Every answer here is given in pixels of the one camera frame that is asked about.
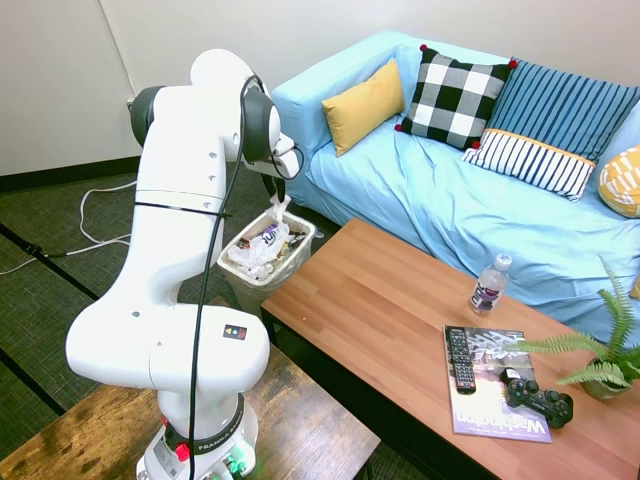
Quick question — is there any blue striped pillow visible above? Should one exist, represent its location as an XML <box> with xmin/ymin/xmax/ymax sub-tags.
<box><xmin>485</xmin><ymin>58</ymin><xmax>640</xmax><ymax>164</ymax></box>

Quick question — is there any black white checkered pillow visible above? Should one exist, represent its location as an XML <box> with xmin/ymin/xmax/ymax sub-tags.
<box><xmin>393</xmin><ymin>43</ymin><xmax>519</xmax><ymax>151</ymax></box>

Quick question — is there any light blue covered sofa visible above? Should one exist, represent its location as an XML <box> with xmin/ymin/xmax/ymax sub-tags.
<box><xmin>271</xmin><ymin>29</ymin><xmax>640</xmax><ymax>346</ymax></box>

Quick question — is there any black game controller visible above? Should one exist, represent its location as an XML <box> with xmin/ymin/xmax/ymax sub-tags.
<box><xmin>499</xmin><ymin>367</ymin><xmax>575</xmax><ymax>430</ymax></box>

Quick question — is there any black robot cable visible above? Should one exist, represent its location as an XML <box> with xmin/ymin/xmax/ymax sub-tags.
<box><xmin>185</xmin><ymin>73</ymin><xmax>305</xmax><ymax>480</ymax></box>

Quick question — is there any beige plastic trash bin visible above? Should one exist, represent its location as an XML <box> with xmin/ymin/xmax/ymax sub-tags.
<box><xmin>216</xmin><ymin>209</ymin><xmax>317</xmax><ymax>311</ymax></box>

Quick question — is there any rustic wooden robot table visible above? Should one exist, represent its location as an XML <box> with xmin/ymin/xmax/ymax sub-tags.
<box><xmin>0</xmin><ymin>297</ymin><xmax>382</xmax><ymax>480</ymax></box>

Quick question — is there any crumpled white plastic bag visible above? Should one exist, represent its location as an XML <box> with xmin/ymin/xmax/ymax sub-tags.
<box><xmin>228</xmin><ymin>222</ymin><xmax>291</xmax><ymax>274</ymax></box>

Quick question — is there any wooden coffee table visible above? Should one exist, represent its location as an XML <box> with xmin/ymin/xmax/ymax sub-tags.
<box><xmin>259</xmin><ymin>217</ymin><xmax>640</xmax><ymax>480</ymax></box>

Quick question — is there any potted green fern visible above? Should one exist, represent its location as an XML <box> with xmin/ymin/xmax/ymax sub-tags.
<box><xmin>505</xmin><ymin>257</ymin><xmax>640</xmax><ymax>401</ymax></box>

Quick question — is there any black TV remote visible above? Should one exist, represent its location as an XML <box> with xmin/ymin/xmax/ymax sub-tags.
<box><xmin>445</xmin><ymin>327</ymin><xmax>479</xmax><ymax>396</ymax></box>

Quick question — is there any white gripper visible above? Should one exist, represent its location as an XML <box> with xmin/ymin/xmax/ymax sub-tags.
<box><xmin>269</xmin><ymin>132</ymin><xmax>305</xmax><ymax>204</ymax></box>

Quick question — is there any white floor cable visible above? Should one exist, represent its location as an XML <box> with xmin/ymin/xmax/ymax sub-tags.
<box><xmin>0</xmin><ymin>179</ymin><xmax>139</xmax><ymax>276</ymax></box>

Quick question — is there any Washington magazine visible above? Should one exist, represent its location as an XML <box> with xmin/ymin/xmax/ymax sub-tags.
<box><xmin>443</xmin><ymin>324</ymin><xmax>554</xmax><ymax>445</ymax></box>

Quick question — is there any clear purple label water bottle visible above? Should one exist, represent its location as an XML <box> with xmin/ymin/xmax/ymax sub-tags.
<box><xmin>467</xmin><ymin>252</ymin><xmax>512</xmax><ymax>317</ymax></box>

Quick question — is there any yellow white patterned bolster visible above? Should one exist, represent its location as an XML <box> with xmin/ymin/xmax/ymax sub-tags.
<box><xmin>598</xmin><ymin>144</ymin><xmax>640</xmax><ymax>219</ymax></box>

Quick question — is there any white navy striped pillow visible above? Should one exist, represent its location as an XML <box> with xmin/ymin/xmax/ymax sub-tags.
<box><xmin>460</xmin><ymin>128</ymin><xmax>597</xmax><ymax>203</ymax></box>

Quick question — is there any mustard yellow pillow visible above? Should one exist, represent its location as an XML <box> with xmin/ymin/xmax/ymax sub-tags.
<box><xmin>321</xmin><ymin>58</ymin><xmax>405</xmax><ymax>158</ymax></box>

